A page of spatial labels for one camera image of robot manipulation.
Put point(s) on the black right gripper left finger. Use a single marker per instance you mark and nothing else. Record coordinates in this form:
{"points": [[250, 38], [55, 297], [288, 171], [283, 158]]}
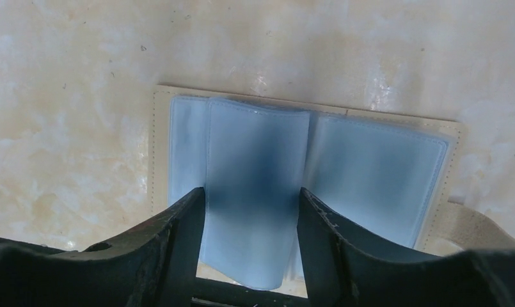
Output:
{"points": [[124, 270]]}

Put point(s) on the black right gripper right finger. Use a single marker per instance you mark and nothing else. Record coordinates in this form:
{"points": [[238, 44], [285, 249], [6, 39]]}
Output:
{"points": [[344, 264]]}

